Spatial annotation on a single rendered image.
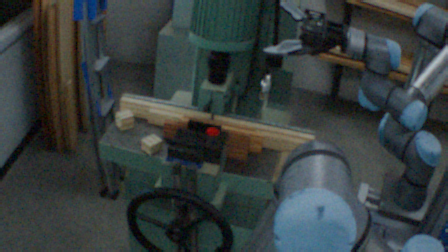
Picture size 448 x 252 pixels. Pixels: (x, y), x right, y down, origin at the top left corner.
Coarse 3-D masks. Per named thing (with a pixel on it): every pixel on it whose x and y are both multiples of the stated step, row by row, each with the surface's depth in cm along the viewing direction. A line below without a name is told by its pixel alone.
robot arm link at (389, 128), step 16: (416, 16) 116; (432, 16) 111; (432, 32) 112; (416, 48) 121; (432, 48) 115; (416, 64) 121; (384, 128) 132; (400, 128) 127; (384, 144) 133; (400, 144) 126
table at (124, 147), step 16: (112, 128) 135; (144, 128) 137; (160, 128) 138; (112, 144) 128; (128, 144) 129; (112, 160) 130; (128, 160) 129; (144, 160) 127; (160, 160) 126; (240, 160) 129; (256, 160) 130; (272, 160) 131; (160, 176) 124; (224, 176) 124; (240, 176) 123; (256, 176) 124; (272, 176) 124; (224, 192) 121; (240, 192) 126; (256, 192) 125
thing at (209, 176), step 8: (224, 160) 123; (168, 168) 115; (184, 168) 114; (208, 168) 115; (216, 168) 115; (168, 176) 116; (184, 176) 115; (200, 176) 114; (208, 176) 113; (216, 176) 113; (168, 184) 117; (184, 184) 116; (200, 184) 115; (208, 184) 114; (216, 184) 116; (200, 192) 116; (208, 192) 116; (208, 200) 117
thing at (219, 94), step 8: (232, 72) 136; (232, 80) 134; (200, 88) 126; (208, 88) 126; (216, 88) 126; (224, 88) 127; (200, 96) 127; (208, 96) 126; (216, 96) 126; (224, 96) 126; (200, 104) 128; (216, 104) 127; (224, 104) 128; (216, 112) 128
